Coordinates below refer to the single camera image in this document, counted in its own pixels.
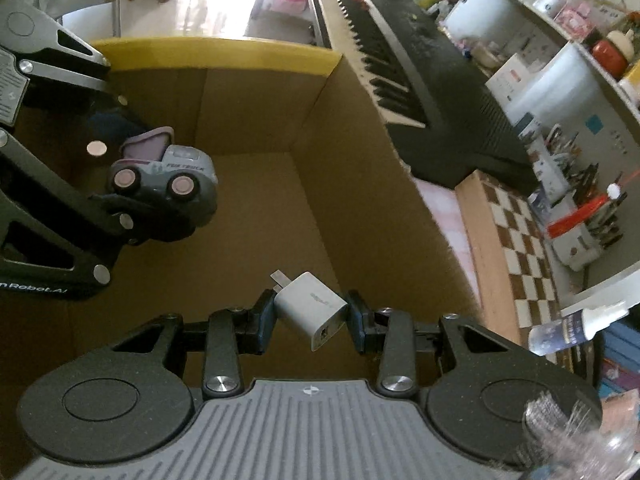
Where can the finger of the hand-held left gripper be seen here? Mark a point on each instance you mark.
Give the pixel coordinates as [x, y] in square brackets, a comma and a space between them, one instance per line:
[107, 120]
[60, 195]

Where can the red jar with cream lid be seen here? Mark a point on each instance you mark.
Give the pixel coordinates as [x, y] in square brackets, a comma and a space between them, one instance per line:
[612, 52]

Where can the white USB charger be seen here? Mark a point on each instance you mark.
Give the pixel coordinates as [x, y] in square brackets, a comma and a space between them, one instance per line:
[310, 310]

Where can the black electronic piano keyboard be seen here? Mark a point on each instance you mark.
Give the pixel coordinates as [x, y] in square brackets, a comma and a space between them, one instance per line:
[435, 60]

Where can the yellow patterned box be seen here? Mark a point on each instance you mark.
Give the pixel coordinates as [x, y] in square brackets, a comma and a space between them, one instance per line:
[631, 80]

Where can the red tube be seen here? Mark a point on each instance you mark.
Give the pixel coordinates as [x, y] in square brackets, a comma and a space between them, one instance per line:
[580, 215]

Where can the white carton red label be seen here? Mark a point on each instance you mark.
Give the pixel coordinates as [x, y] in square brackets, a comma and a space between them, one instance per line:
[515, 80]

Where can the grey toy truck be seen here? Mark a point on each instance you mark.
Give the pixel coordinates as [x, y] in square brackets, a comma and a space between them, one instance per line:
[190, 165]

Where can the white pen holder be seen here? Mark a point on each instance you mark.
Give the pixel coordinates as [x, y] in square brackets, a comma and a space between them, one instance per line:
[575, 250]

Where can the clear plastic container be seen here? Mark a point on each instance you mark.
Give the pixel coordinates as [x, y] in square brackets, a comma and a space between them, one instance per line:
[575, 435]

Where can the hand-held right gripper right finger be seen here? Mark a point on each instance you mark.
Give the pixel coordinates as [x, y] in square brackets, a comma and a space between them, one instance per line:
[356, 321]

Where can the white cubby shelf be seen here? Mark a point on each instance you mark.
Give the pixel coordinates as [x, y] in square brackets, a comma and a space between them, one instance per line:
[550, 85]

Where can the row of books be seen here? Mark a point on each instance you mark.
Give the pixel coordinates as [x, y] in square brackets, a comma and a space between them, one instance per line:
[622, 355]

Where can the wooden chessboard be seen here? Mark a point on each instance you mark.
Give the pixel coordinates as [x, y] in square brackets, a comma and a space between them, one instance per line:
[520, 260]

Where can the pink package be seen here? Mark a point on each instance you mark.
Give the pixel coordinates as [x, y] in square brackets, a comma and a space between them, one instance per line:
[582, 17]

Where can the yellow cardboard box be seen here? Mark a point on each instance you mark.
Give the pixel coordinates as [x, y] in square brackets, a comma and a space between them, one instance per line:
[250, 185]

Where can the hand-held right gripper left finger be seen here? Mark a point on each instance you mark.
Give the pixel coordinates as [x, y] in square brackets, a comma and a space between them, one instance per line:
[266, 322]

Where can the clear spray bottle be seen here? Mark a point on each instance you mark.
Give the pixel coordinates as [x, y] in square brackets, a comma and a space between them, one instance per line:
[565, 332]

